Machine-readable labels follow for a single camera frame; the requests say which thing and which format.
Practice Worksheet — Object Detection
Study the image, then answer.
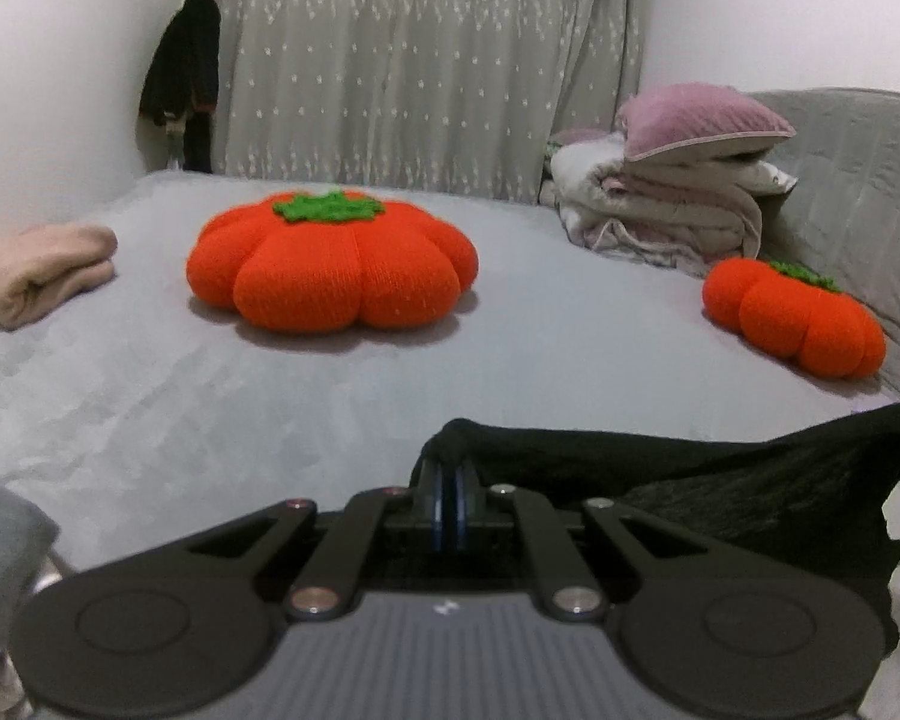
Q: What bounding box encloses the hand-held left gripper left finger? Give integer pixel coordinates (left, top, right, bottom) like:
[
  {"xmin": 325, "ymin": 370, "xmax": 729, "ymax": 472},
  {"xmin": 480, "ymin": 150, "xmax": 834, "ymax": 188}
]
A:
[{"xmin": 186, "ymin": 456, "xmax": 446, "ymax": 622}]

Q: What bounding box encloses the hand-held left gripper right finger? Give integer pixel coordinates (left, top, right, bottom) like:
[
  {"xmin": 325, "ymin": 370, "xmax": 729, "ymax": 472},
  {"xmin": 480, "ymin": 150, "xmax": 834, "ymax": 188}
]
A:
[{"xmin": 450, "ymin": 457, "xmax": 721, "ymax": 622}]

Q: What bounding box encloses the black t-shirt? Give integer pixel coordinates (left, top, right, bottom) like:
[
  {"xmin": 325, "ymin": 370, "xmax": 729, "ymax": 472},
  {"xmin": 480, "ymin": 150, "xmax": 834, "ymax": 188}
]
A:
[{"xmin": 409, "ymin": 396, "xmax": 900, "ymax": 650}]

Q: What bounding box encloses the large orange pumpkin cushion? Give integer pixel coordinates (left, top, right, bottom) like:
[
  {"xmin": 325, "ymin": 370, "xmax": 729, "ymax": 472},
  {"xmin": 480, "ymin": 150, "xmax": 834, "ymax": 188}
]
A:
[{"xmin": 186, "ymin": 190, "xmax": 479, "ymax": 332}]

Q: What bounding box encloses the pile of folded quilts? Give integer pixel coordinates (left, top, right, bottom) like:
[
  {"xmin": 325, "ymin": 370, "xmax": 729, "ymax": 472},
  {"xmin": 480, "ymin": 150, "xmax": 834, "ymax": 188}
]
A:
[{"xmin": 538, "ymin": 127, "xmax": 800, "ymax": 278}]

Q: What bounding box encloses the small orange pumpkin cushion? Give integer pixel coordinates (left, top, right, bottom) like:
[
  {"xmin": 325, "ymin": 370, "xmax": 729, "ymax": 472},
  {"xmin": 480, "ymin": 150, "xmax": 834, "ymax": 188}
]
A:
[{"xmin": 702, "ymin": 257, "xmax": 887, "ymax": 380}]

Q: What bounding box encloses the grey dotted curtain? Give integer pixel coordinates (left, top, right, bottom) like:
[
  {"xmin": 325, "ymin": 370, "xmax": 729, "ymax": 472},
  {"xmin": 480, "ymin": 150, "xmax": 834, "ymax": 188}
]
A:
[{"xmin": 206, "ymin": 0, "xmax": 646, "ymax": 205}]

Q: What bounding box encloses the grey garment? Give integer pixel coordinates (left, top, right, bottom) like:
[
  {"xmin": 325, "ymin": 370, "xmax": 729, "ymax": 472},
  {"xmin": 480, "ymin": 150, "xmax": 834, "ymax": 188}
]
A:
[{"xmin": 0, "ymin": 474, "xmax": 65, "ymax": 720}]

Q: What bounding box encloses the purple pillow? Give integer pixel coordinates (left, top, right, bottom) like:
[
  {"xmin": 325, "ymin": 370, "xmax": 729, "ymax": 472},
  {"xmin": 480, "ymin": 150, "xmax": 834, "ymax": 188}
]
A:
[{"xmin": 616, "ymin": 82, "xmax": 797, "ymax": 164}]

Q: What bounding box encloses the pink folded garment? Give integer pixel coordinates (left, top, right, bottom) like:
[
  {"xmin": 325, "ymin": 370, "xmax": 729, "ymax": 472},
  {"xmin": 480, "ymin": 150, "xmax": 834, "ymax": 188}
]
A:
[{"xmin": 0, "ymin": 223, "xmax": 119, "ymax": 331}]

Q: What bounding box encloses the black hanging garment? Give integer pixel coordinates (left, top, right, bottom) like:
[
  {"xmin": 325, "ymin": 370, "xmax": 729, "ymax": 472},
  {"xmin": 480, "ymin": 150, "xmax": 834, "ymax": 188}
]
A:
[{"xmin": 139, "ymin": 0, "xmax": 222, "ymax": 175}]

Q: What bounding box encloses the grey quilted cover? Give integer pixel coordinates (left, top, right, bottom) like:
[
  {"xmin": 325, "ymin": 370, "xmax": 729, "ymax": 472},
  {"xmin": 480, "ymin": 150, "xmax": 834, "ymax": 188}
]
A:
[{"xmin": 742, "ymin": 88, "xmax": 900, "ymax": 406}]

